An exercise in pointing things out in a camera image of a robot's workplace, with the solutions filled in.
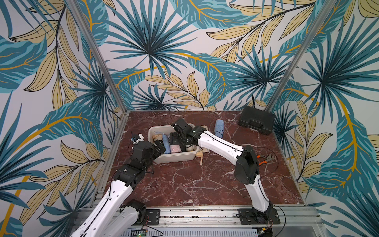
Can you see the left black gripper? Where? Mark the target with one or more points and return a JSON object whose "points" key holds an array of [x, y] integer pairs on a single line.
{"points": [[161, 146]]}

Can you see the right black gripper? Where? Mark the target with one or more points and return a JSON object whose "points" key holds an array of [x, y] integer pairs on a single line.
{"points": [[176, 139]]}

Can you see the blue umbrella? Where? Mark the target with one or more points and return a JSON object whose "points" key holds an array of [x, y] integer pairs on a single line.
{"points": [[166, 144], [219, 128]]}

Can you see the beige plastic storage box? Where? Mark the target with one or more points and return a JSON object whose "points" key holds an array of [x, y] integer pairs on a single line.
{"points": [[175, 157]]}

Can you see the tan umbrella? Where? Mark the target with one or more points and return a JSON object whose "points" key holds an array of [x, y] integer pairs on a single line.
{"points": [[157, 137]]}

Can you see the pink umbrella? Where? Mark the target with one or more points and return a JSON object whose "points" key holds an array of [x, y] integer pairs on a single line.
{"points": [[176, 148]]}

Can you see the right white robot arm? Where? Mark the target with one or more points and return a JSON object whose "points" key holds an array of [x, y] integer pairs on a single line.
{"points": [[243, 158]]}

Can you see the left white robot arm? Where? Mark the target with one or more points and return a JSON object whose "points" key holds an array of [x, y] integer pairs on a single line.
{"points": [[124, 183]]}

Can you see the blue folded umbrella back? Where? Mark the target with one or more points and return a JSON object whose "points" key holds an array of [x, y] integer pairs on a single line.
{"points": [[219, 128]]}

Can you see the black plastic tool case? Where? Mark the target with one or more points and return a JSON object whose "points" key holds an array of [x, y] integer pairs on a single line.
{"points": [[256, 119]]}

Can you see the orange handled pliers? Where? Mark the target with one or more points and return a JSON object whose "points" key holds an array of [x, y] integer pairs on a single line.
{"points": [[264, 160]]}

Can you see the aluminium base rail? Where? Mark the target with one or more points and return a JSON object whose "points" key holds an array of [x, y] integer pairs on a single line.
{"points": [[285, 221]]}

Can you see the left aluminium corner post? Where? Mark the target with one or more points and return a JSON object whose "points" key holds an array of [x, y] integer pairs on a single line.
{"points": [[81, 21]]}

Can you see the aluminium corner post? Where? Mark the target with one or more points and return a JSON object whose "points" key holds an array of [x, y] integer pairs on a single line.
{"points": [[81, 21], [309, 37]]}

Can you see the right aluminium corner post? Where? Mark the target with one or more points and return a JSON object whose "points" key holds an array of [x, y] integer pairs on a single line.
{"points": [[309, 37]]}

